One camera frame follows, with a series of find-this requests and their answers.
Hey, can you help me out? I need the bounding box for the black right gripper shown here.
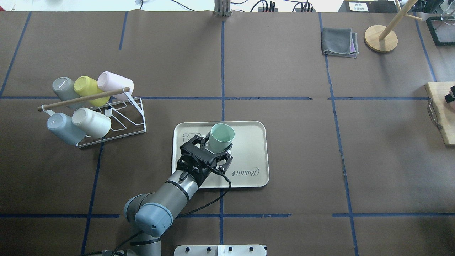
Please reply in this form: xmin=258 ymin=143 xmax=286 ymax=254
xmin=445 ymin=85 xmax=455 ymax=104

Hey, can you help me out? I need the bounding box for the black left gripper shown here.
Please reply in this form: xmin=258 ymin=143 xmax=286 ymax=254
xmin=176 ymin=132 xmax=234 ymax=187

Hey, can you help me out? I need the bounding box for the green cup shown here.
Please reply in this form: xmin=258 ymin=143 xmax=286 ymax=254
xmin=208 ymin=123 xmax=235 ymax=153

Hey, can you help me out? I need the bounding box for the beige rabbit tray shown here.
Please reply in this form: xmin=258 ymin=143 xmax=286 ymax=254
xmin=171 ymin=121 xmax=269 ymax=188

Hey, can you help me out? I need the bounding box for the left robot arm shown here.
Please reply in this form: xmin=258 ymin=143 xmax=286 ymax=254
xmin=124 ymin=132 xmax=234 ymax=256

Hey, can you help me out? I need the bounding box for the black metal tray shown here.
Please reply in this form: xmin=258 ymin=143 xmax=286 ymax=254
xmin=426 ymin=16 xmax=455 ymax=46

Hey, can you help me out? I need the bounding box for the beige cup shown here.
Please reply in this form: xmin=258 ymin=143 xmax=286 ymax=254
xmin=72 ymin=107 xmax=112 ymax=138

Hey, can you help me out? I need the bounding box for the pink cup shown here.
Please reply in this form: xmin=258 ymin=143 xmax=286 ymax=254
xmin=97 ymin=71 xmax=134 ymax=101

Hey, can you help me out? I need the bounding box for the yellow cup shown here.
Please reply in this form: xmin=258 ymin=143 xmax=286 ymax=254
xmin=74 ymin=76 xmax=110 ymax=107

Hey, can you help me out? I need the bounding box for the blue cup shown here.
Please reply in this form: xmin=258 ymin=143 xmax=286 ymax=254
xmin=47 ymin=112 xmax=86 ymax=145

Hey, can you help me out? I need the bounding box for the grey cup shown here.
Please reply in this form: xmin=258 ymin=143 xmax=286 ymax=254
xmin=52 ymin=77 xmax=81 ymax=101

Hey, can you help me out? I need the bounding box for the wooden cutting board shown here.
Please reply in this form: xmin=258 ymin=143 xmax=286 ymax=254
xmin=425 ymin=81 xmax=455 ymax=146

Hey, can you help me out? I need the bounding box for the wooden mug tree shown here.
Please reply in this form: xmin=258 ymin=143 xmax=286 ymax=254
xmin=364 ymin=0 xmax=423 ymax=53

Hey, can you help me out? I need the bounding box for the grey folded cloth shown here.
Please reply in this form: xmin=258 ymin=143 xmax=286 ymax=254
xmin=321 ymin=27 xmax=359 ymax=58

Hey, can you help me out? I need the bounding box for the white wire cup rack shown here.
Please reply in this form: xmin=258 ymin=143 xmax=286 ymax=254
xmin=38 ymin=87 xmax=147 ymax=148

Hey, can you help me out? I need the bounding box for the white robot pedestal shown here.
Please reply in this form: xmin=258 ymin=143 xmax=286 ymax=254
xmin=174 ymin=244 xmax=268 ymax=256

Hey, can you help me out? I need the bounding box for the aluminium frame post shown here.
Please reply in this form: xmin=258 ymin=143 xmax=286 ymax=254
xmin=214 ymin=0 xmax=232 ymax=17

